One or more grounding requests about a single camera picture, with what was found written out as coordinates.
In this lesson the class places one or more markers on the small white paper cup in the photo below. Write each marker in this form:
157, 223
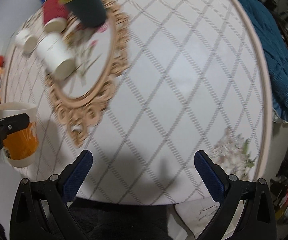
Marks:
25, 40

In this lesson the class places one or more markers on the orange and white paper cup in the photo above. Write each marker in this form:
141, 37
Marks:
20, 147

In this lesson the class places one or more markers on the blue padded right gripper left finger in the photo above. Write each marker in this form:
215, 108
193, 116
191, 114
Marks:
74, 174

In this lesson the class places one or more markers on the white diamond pattern tablecloth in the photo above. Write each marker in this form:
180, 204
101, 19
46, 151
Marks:
159, 81

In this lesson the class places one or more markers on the blue quilted blanket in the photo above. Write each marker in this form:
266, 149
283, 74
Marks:
275, 52

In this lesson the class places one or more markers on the red ribbed paper cup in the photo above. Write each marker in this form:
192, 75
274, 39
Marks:
55, 16

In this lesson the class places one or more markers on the dark green cup yellow inside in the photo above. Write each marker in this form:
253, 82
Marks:
91, 13

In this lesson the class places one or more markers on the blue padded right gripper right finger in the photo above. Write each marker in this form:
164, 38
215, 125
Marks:
213, 176

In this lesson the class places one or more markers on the white paper cup with print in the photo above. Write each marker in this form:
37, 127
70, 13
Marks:
55, 54

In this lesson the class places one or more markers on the black fleece clothing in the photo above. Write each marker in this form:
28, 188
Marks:
132, 222

